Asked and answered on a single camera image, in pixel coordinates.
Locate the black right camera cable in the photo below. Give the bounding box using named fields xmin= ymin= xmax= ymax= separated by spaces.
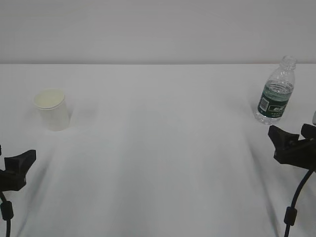
xmin=283 ymin=168 xmax=315 ymax=237

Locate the clear water bottle green label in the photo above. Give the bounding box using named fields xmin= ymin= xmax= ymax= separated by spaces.
xmin=254 ymin=56 xmax=297 ymax=125

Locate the black camera cable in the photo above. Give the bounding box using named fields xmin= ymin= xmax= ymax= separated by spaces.
xmin=0 ymin=190 xmax=13 ymax=237
xmin=283 ymin=168 xmax=315 ymax=237

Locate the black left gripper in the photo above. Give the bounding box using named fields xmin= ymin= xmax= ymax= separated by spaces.
xmin=0 ymin=150 xmax=37 ymax=192

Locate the white paper cup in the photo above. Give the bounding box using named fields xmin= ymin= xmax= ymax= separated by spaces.
xmin=33 ymin=88 xmax=70 ymax=131

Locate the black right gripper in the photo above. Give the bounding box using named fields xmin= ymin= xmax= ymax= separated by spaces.
xmin=268 ymin=123 xmax=316 ymax=170

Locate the black left camera cable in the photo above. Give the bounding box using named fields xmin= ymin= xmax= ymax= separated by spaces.
xmin=0 ymin=190 xmax=13 ymax=237

